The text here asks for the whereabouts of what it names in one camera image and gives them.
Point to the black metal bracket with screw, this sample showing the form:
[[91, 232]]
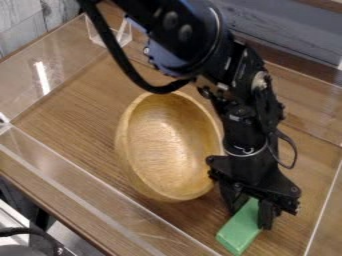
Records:
[[58, 248]]

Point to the clear acrylic tray wall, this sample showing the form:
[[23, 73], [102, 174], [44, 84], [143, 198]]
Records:
[[63, 95]]

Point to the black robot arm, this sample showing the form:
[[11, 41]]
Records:
[[192, 48]]

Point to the clear acrylic corner bracket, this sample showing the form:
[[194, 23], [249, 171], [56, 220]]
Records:
[[120, 34]]

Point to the brown wooden bowl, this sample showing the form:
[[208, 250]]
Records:
[[166, 135]]

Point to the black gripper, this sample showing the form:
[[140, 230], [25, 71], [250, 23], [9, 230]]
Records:
[[253, 176]]

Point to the green rectangular block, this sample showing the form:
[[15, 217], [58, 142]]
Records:
[[241, 230]]

